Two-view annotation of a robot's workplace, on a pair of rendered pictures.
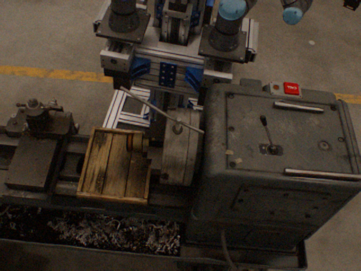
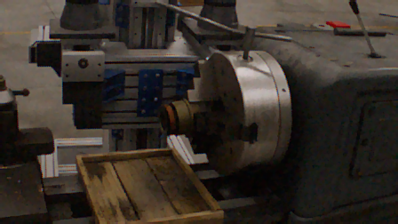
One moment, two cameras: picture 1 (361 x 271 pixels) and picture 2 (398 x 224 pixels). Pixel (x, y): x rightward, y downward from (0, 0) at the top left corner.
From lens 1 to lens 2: 0.98 m
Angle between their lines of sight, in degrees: 39
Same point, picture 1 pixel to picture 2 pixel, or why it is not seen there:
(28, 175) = (11, 204)
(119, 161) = (143, 186)
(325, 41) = not seen: hidden behind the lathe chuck
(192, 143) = (275, 69)
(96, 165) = (109, 196)
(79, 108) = not seen: outside the picture
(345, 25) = not seen: hidden behind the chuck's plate
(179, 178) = (273, 132)
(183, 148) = (266, 76)
